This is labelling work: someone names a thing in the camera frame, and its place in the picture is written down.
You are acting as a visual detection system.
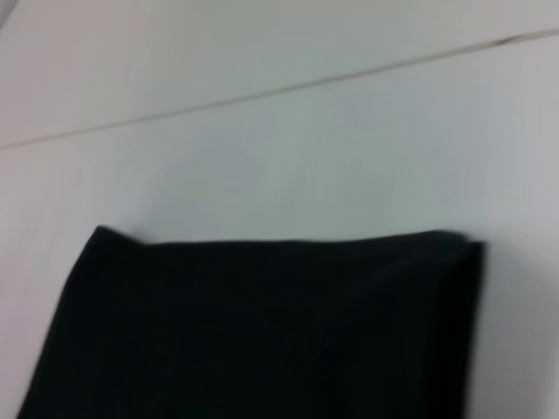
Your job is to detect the black shirt with FREE print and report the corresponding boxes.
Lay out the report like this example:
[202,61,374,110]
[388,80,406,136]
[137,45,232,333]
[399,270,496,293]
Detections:
[14,223,487,419]

